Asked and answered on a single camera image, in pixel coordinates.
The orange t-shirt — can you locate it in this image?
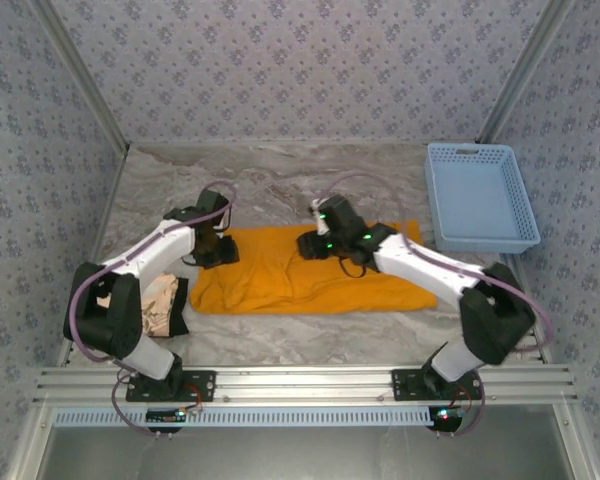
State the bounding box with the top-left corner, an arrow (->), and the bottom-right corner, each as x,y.
189,218 -> 439,315

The beige printed t-shirt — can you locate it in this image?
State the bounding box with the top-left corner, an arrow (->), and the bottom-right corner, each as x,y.
139,272 -> 190,339

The light blue plastic basket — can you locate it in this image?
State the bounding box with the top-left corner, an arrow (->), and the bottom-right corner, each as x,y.
424,142 -> 541,255

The grey metal panel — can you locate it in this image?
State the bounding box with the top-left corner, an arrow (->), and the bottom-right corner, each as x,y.
42,424 -> 581,480

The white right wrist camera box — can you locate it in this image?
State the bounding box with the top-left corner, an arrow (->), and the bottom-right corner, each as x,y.
307,198 -> 331,235

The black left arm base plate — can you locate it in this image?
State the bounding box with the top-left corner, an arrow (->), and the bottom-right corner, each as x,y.
125,369 -> 217,403

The long aluminium mounting rail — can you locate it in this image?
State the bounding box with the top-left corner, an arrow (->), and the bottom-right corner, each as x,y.
32,364 -> 579,406

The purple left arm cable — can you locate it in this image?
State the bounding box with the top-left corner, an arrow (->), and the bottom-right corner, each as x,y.
71,180 -> 239,439

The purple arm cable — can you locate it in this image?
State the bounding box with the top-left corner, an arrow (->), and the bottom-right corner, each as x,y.
309,172 -> 556,439
71,180 -> 239,439

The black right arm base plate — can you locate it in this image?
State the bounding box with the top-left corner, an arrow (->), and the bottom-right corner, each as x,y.
391,368 -> 484,402

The light blue slotted cable duct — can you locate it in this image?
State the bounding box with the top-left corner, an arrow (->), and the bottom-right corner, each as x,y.
53,405 -> 436,429

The aluminium frame post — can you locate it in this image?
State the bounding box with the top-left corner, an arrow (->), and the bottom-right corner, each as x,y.
473,0 -> 577,149
29,0 -> 131,154

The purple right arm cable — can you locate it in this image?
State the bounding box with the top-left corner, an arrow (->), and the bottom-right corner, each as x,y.
309,172 -> 556,439

